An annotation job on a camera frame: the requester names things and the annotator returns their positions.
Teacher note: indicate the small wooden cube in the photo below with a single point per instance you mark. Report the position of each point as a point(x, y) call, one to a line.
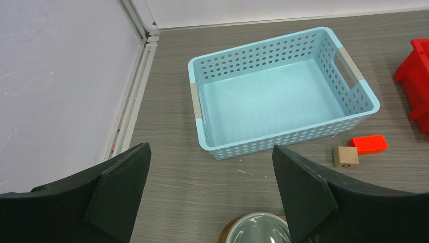
point(345, 157)

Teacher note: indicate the red plastic bin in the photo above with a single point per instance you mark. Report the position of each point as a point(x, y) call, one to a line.
point(412, 74)

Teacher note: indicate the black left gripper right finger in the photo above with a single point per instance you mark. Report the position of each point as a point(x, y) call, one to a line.
point(323, 205)

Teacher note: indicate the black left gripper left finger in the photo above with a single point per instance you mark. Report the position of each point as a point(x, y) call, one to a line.
point(99, 204)

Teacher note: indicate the light blue perforated basket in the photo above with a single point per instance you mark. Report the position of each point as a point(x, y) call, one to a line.
point(283, 90)

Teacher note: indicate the orange block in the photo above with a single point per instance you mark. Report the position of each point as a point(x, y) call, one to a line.
point(369, 144)

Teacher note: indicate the oval wooden tray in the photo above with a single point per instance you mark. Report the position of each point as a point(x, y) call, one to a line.
point(226, 230)

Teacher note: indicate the grey-green mug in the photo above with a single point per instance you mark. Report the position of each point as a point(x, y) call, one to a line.
point(260, 227)

